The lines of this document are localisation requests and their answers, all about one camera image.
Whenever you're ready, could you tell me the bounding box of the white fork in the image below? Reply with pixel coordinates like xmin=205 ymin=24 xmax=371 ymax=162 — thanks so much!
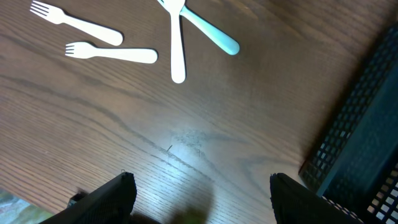
xmin=65 ymin=42 xmax=158 ymax=64
xmin=30 ymin=1 xmax=123 ymax=46

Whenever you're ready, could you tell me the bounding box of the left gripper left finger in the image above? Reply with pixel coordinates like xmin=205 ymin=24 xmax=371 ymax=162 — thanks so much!
xmin=40 ymin=172 xmax=137 ymax=224

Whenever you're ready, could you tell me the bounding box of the white spoon on left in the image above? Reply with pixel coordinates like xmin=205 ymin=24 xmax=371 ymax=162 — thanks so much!
xmin=164 ymin=0 xmax=186 ymax=83

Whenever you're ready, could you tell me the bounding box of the black perforated plastic basket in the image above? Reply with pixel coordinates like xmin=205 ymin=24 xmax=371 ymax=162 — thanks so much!
xmin=299 ymin=24 xmax=397 ymax=223

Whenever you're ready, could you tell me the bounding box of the mint green plastic fork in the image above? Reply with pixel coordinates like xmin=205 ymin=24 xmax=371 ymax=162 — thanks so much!
xmin=180 ymin=6 xmax=240 ymax=55

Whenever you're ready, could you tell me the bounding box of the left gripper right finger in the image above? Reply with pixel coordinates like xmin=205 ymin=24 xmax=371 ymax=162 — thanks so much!
xmin=270 ymin=173 xmax=361 ymax=224

